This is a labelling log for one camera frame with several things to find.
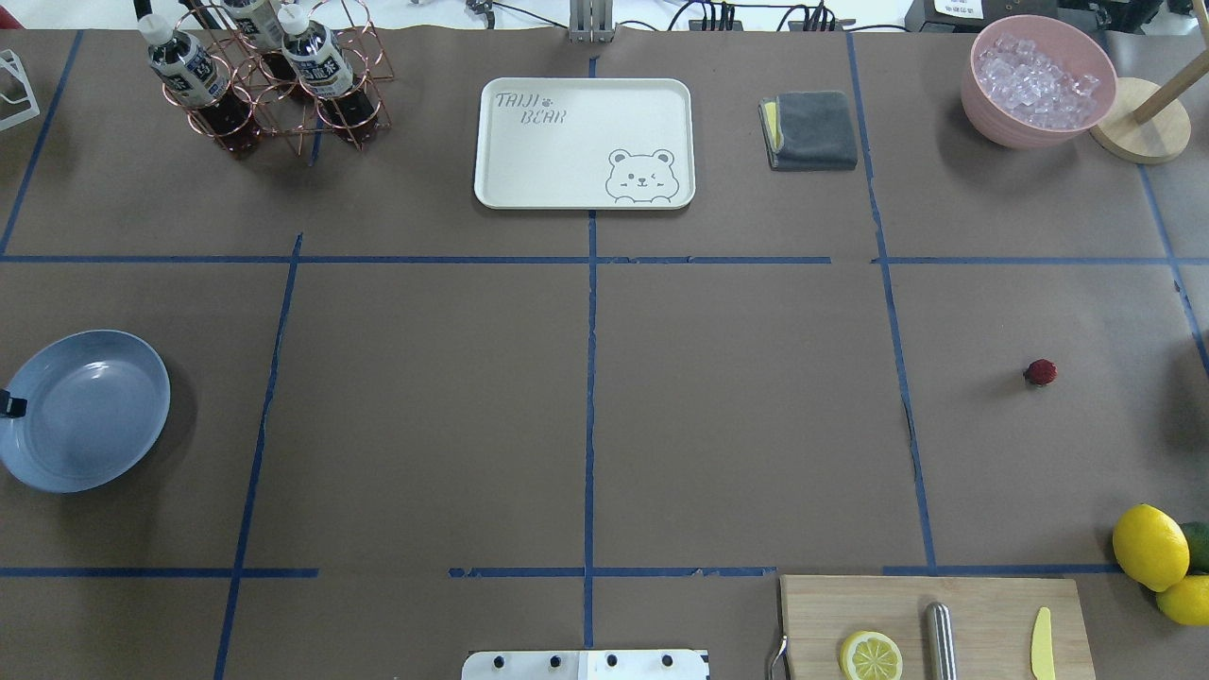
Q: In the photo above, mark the tea bottle far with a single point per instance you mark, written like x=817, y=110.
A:
x=258, y=24

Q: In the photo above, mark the blue plate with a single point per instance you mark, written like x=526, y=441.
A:
x=97, y=401

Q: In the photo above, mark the green lime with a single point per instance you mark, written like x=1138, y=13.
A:
x=1196, y=535

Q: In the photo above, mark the red strawberry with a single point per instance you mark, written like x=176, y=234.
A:
x=1040, y=373

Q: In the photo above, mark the steel muddler rod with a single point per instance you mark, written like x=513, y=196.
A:
x=941, y=641

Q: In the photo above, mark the yellow plastic knife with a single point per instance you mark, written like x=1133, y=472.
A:
x=1042, y=661

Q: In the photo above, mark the copper wire bottle rack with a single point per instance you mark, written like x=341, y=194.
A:
x=285, y=110

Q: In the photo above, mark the tea bottle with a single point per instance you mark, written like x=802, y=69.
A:
x=194, y=79
x=258, y=24
x=315, y=54

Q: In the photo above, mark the pink bowl of ice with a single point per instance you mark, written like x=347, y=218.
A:
x=1032, y=81

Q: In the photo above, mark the white wire cup rack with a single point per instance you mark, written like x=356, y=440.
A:
x=18, y=100

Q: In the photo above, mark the yellow lemon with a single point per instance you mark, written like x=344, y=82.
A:
x=1186, y=603
x=1151, y=548

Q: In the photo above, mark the tea bottle middle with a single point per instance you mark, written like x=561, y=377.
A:
x=315, y=54

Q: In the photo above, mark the grey folded cloth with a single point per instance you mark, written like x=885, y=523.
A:
x=808, y=131

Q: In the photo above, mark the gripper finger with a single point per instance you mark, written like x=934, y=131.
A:
x=12, y=407

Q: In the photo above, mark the cream bear tray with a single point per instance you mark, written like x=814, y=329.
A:
x=581, y=143

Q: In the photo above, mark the tea bottle near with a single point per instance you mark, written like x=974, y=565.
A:
x=194, y=79

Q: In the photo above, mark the lemon half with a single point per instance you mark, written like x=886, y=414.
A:
x=868, y=654

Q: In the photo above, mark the aluminium frame post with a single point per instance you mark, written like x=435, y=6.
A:
x=591, y=21

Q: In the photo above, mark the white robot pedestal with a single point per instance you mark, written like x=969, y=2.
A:
x=588, y=664

